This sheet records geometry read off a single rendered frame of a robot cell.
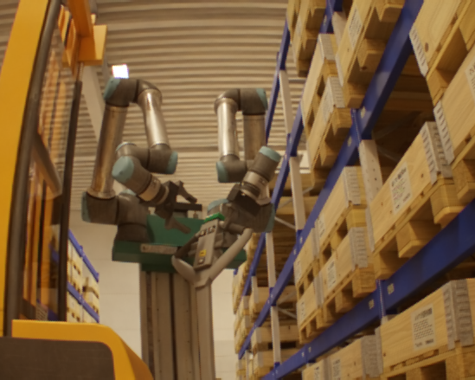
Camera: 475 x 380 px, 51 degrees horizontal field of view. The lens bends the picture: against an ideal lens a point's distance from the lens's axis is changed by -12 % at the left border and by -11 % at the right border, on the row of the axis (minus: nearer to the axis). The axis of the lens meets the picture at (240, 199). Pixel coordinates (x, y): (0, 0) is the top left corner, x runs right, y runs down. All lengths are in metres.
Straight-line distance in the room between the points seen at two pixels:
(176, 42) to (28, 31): 9.18
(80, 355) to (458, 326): 1.12
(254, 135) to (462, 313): 1.48
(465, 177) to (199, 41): 9.90
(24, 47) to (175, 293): 1.50
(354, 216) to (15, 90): 1.75
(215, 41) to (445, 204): 9.76
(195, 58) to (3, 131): 9.93
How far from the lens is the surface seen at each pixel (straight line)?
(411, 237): 2.07
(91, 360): 1.54
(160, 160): 2.04
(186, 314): 2.86
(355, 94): 2.77
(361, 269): 2.73
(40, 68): 2.06
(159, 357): 2.79
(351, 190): 2.86
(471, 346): 1.72
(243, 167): 2.23
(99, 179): 2.64
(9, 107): 1.99
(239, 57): 11.75
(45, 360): 1.58
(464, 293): 1.73
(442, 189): 1.82
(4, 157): 1.88
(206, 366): 2.00
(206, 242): 2.13
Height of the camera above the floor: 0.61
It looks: 23 degrees up
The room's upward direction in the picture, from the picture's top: 3 degrees counter-clockwise
